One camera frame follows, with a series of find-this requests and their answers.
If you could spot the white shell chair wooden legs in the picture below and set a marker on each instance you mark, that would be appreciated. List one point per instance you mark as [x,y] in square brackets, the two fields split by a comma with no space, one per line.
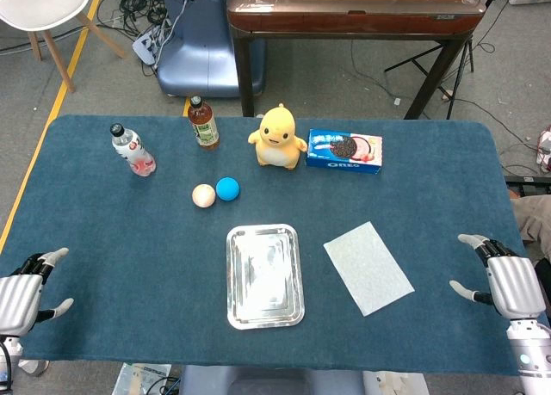
[39,3]

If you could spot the blue ball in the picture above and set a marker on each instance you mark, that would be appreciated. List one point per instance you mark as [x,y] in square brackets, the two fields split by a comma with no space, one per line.
[228,189]

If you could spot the clear plastic bag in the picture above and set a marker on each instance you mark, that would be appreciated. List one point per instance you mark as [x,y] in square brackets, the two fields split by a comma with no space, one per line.
[138,380]

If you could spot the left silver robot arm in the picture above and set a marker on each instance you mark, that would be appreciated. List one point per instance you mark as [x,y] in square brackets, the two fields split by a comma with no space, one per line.
[9,349]

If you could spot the white power strip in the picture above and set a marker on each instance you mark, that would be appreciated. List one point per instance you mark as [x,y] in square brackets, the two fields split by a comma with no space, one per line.
[146,46]

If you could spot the blue grey machine base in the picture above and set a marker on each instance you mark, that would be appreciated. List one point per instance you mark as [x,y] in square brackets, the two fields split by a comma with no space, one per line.
[206,55]

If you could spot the beige trouser leg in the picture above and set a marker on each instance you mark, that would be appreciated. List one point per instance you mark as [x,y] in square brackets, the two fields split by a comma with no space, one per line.
[536,218]

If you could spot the brown mahjong table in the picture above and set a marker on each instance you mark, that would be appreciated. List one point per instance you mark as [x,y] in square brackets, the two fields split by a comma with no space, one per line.
[344,22]

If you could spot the black tripod stand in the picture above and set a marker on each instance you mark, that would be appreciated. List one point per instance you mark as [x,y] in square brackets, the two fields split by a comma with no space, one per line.
[461,66]

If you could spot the beige pink ball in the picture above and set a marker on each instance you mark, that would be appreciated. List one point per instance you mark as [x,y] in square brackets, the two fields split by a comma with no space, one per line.
[203,195]

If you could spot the white paper sheet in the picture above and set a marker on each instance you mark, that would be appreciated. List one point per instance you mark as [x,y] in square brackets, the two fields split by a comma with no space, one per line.
[368,268]

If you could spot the blue Oreo cookie box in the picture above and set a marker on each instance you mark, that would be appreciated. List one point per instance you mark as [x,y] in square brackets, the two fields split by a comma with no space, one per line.
[344,154]

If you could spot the blue grey robot body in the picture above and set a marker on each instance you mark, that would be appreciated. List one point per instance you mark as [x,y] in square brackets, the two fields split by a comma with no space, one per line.
[267,382]

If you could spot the yellow plush dinosaur toy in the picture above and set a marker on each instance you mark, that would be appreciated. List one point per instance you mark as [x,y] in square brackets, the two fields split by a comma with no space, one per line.
[277,141]

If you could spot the clear bottle red white label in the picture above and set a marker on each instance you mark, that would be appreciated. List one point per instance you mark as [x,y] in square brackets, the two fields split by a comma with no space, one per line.
[133,152]

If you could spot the blue table cloth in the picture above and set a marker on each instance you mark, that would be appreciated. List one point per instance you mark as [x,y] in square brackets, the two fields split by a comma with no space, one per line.
[129,248]

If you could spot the amber tea bottle green label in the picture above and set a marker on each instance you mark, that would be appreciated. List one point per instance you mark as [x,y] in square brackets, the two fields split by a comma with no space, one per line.
[204,130]

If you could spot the black metal frame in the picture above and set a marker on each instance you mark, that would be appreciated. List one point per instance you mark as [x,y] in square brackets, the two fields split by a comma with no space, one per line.
[527,184]

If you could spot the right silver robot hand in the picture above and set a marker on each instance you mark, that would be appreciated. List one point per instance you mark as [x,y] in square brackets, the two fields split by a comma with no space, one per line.
[514,285]

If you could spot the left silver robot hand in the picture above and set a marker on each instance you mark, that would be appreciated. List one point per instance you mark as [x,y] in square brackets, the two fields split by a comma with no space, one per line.
[19,300]

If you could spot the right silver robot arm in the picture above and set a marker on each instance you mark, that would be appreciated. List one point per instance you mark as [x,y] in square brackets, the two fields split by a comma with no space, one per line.
[531,360]

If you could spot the rectangular metal tray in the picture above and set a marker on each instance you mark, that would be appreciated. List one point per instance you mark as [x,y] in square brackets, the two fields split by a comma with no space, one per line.
[264,276]

